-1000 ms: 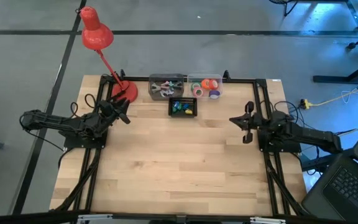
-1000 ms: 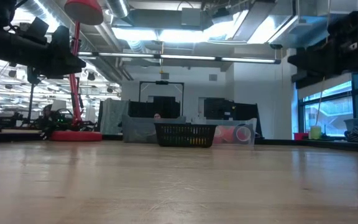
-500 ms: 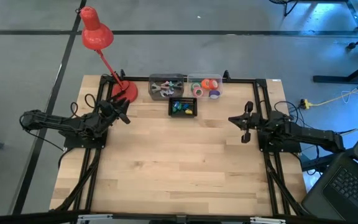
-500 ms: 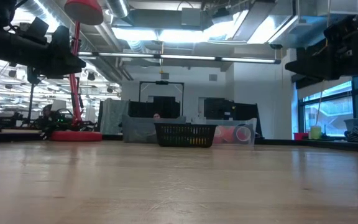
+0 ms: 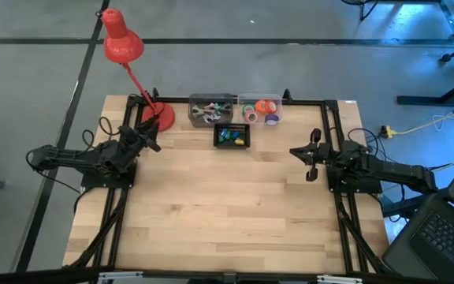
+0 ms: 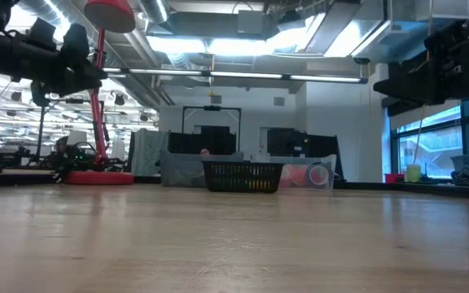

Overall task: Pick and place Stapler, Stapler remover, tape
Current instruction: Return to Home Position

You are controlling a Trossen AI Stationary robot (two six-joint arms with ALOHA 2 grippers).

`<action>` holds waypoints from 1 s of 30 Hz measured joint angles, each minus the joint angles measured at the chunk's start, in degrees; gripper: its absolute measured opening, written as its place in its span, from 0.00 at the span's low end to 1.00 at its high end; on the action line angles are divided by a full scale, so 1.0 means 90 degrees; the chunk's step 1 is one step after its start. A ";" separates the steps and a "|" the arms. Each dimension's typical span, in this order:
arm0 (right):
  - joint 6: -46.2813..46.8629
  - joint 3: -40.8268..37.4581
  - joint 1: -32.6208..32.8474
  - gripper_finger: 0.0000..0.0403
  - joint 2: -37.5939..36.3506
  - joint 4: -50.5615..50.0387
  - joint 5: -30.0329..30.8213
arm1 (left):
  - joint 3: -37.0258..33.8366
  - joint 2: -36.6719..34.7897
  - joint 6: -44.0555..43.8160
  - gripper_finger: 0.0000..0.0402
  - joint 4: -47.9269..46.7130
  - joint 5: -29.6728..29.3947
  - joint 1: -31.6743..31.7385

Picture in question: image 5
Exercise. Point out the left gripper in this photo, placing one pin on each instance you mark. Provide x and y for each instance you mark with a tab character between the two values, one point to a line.
134	140

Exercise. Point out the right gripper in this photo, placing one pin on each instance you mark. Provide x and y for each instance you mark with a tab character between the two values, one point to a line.
323	154

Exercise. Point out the purple tape roll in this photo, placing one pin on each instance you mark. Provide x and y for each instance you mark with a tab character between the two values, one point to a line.
272	122

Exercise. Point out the red tape roll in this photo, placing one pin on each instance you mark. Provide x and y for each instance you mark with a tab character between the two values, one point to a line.
274	107

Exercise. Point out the pink staple remover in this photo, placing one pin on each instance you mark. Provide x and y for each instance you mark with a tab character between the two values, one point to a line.
211	106

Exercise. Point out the orange tape roll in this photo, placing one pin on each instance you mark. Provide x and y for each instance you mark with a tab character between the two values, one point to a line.
257	106

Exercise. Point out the teal staple remover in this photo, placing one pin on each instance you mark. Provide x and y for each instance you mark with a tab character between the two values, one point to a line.
222	106

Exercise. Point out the green tape roll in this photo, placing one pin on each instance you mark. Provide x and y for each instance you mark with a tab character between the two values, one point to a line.
245	109

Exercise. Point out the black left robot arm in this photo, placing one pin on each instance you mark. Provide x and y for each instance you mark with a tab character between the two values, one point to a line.
73	155

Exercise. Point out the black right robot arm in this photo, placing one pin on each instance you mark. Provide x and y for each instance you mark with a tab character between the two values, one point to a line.
388	169

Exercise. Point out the grey translucent plastic bin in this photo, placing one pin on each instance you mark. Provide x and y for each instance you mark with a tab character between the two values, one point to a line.
192	122

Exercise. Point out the clear plastic bin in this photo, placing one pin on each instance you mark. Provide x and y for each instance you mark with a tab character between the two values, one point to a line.
260	119

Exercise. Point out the black slotted plastic basket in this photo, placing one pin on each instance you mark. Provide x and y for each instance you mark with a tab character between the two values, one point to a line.
230	144

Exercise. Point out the yellow power plug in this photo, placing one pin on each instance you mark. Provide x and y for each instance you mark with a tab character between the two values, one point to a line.
387	132

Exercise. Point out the red desk lamp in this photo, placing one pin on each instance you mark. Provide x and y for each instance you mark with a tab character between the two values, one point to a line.
122	43

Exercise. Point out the black desk leg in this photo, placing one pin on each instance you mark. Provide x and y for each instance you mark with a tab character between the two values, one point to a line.
428	100

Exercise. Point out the black open laptop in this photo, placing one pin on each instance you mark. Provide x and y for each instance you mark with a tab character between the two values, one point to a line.
443	240

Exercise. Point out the black crossbar with silver brackets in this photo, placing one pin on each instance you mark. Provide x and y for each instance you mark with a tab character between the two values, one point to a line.
53	276

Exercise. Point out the black aluminium rig frame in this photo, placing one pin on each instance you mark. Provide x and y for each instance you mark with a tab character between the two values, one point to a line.
331	118

